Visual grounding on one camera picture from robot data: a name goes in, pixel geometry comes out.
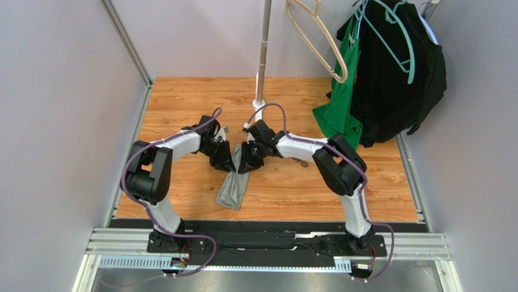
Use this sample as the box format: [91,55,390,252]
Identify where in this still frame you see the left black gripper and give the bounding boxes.
[199,139,236,173]

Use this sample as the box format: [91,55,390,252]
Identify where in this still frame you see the grey cloth napkin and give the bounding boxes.
[215,144,250,210]

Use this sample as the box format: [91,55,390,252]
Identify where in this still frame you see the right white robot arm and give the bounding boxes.
[238,120,375,249]

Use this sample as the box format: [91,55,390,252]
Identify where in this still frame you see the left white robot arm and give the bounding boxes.
[120,116,235,245]

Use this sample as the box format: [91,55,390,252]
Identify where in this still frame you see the green shirt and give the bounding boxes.
[313,17,362,149]

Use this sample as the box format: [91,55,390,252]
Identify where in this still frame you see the metal stand pole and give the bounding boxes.
[253,0,272,107]

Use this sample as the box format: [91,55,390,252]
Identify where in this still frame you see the beige clothes hanger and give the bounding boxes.
[285,0,349,84]

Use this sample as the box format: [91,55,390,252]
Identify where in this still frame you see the black shirt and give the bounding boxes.
[336,1,447,147]

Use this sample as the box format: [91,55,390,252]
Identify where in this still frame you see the teal clothes hanger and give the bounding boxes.
[353,1,416,85]

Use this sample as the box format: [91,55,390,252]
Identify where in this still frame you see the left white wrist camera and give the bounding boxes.
[213,127,229,142]

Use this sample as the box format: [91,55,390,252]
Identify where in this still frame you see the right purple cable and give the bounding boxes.
[243,102,396,282]

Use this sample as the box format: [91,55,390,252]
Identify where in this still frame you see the purple cable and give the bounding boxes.
[243,102,396,282]
[121,106,218,278]

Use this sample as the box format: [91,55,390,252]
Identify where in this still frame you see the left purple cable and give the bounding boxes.
[121,106,218,278]

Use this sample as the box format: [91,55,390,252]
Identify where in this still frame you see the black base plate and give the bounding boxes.
[109,218,387,269]

